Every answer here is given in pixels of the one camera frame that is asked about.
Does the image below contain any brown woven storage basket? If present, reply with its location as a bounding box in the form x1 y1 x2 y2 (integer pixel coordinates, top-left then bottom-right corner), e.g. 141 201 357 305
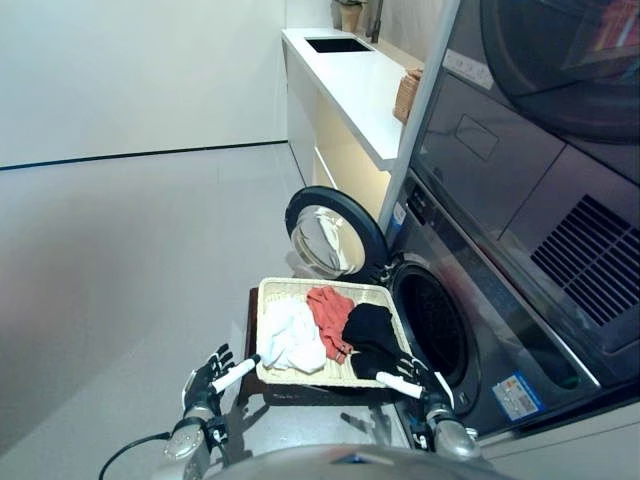
393 68 425 122

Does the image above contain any round glass washing machine door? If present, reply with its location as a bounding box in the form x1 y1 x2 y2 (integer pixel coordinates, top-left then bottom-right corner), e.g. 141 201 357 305
284 185 390 279

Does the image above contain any white counter cabinet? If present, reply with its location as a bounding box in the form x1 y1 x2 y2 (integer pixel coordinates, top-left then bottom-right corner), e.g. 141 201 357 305
280 27 426 226

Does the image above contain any white cabinet side panel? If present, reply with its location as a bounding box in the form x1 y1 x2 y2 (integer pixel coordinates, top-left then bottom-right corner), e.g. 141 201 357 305
377 0 461 241

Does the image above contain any white dryer label strip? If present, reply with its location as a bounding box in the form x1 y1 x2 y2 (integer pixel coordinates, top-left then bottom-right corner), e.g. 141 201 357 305
443 48 492 90

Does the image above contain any grey robot torso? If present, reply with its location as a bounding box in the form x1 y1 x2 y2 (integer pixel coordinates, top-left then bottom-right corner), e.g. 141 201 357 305
209 442 506 480

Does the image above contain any black inset sink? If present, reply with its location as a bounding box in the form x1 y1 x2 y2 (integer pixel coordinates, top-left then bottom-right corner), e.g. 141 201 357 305
303 35 376 54

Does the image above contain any potted plant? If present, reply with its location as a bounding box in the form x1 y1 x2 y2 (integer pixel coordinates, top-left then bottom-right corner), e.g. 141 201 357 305
333 0 369 34

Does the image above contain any dark grey stacked dryer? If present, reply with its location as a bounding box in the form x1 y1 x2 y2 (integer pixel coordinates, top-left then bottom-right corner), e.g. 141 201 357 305
407 0 640 386

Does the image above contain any grey front-load washing machine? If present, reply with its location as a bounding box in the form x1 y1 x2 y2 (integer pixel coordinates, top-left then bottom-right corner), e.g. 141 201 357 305
385 169 606 441

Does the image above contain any cream wicker laundry basket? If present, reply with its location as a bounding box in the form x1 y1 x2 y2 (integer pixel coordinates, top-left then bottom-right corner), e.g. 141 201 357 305
255 277 414 390

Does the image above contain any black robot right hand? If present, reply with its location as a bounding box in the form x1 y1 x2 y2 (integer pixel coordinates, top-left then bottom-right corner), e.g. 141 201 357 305
375 355 456 404

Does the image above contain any orange-red garment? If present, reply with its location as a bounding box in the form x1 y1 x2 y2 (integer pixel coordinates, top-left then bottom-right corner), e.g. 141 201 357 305
305 286 356 362

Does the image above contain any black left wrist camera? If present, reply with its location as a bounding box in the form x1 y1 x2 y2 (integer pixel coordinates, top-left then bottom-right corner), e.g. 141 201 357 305
206 417 230 445

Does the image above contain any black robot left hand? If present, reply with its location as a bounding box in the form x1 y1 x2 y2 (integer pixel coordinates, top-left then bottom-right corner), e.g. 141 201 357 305
182 342 263 414

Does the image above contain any white garment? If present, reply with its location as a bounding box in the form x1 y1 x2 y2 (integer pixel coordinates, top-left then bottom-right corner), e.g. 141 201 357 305
259 299 329 374

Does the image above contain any blue energy label sticker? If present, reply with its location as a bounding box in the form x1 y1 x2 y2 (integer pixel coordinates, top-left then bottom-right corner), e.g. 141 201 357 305
491 372 540 416

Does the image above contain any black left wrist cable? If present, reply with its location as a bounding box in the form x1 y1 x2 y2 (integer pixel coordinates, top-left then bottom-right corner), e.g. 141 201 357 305
97 432 174 480

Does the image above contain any black garment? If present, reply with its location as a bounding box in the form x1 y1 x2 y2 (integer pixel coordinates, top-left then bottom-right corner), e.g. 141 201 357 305
341 302 407 381

